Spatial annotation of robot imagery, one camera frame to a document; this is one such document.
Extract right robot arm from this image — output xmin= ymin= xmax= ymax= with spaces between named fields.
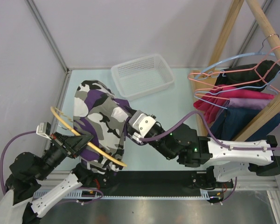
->
xmin=127 ymin=111 xmax=280 ymax=187

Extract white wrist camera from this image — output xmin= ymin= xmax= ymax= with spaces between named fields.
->
xmin=36 ymin=122 xmax=51 ymax=140
xmin=128 ymin=110 xmax=156 ymax=138

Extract aluminium corner post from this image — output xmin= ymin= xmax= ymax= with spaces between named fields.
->
xmin=25 ymin=0 xmax=70 ymax=73

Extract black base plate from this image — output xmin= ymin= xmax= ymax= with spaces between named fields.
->
xmin=94 ymin=171 xmax=234 ymax=196

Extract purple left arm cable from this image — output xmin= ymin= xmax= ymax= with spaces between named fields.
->
xmin=1 ymin=130 xmax=38 ymax=196

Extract pink garment on hanger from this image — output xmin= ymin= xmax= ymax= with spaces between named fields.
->
xmin=194 ymin=85 xmax=274 ymax=124

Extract white plastic basket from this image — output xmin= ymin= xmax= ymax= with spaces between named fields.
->
xmin=111 ymin=54 xmax=175 ymax=101

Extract lilac garment on hanger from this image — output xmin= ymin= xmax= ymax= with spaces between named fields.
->
xmin=216 ymin=98 xmax=271 ymax=118

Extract pink wire hanger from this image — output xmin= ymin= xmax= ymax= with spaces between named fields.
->
xmin=194 ymin=88 xmax=230 ymax=100
xmin=188 ymin=46 xmax=280 ymax=94

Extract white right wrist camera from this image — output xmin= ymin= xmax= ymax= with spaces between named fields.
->
xmin=128 ymin=110 xmax=156 ymax=138

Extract purple camouflage trousers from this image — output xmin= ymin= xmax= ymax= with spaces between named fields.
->
xmin=73 ymin=80 xmax=131 ymax=161

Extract black garment on hanger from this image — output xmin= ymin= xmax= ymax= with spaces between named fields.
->
xmin=215 ymin=60 xmax=280 ymax=92

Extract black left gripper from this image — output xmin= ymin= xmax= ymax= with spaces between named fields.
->
xmin=35 ymin=130 xmax=95 ymax=180

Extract white cable duct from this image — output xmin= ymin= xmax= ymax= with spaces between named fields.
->
xmin=34 ymin=188 xmax=224 ymax=201

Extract wooden clothes rack frame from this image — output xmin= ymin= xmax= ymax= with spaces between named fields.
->
xmin=188 ymin=0 xmax=280 ymax=144

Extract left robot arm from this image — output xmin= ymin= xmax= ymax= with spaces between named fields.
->
xmin=0 ymin=132 xmax=94 ymax=224

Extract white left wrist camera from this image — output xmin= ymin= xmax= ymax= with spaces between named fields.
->
xmin=36 ymin=122 xmax=51 ymax=140

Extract yellow clothes hanger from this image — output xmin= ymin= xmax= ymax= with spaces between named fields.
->
xmin=50 ymin=106 xmax=127 ymax=167

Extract dark blue denim garment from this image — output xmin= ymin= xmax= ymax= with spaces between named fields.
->
xmin=210 ymin=107 xmax=280 ymax=141

